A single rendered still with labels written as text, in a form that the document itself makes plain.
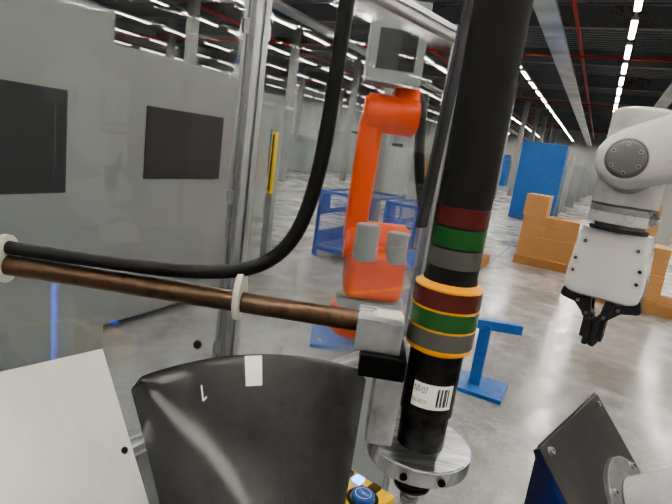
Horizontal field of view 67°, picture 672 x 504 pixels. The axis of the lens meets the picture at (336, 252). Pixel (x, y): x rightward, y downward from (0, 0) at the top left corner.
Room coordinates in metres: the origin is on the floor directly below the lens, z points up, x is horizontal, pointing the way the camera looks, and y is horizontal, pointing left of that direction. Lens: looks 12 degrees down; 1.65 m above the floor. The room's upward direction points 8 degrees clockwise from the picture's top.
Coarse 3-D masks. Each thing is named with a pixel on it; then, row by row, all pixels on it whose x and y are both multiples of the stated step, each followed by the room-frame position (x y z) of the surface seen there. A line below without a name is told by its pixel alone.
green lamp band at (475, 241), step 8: (432, 232) 0.32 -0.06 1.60; (440, 232) 0.31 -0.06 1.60; (448, 232) 0.30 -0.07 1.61; (456, 232) 0.30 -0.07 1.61; (464, 232) 0.30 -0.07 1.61; (472, 232) 0.30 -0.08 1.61; (432, 240) 0.31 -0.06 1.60; (440, 240) 0.31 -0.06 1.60; (448, 240) 0.30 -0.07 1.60; (456, 240) 0.30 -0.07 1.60; (464, 240) 0.30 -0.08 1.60; (472, 240) 0.30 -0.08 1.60; (480, 240) 0.30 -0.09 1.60; (456, 248) 0.30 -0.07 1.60; (464, 248) 0.30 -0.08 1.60; (472, 248) 0.30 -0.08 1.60; (480, 248) 0.31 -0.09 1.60
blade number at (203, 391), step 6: (192, 384) 0.45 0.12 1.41; (198, 384) 0.45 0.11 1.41; (204, 384) 0.45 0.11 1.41; (210, 384) 0.45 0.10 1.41; (192, 390) 0.44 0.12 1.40; (198, 390) 0.44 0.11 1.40; (204, 390) 0.44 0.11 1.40; (210, 390) 0.44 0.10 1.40; (198, 396) 0.44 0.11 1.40; (204, 396) 0.44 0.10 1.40; (210, 396) 0.44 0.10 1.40; (198, 402) 0.43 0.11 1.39; (204, 402) 0.44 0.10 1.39; (210, 402) 0.44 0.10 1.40; (198, 408) 0.43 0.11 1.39
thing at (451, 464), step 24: (360, 312) 0.32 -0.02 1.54; (360, 336) 0.31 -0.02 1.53; (384, 336) 0.30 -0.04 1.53; (360, 360) 0.30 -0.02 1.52; (384, 360) 0.30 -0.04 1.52; (384, 384) 0.30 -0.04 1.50; (384, 408) 0.30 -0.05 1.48; (384, 432) 0.30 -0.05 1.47; (456, 432) 0.33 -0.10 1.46; (384, 456) 0.29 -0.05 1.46; (408, 456) 0.30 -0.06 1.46; (432, 456) 0.30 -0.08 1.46; (456, 456) 0.30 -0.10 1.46; (408, 480) 0.28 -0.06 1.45; (432, 480) 0.28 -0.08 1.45; (456, 480) 0.29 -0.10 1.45
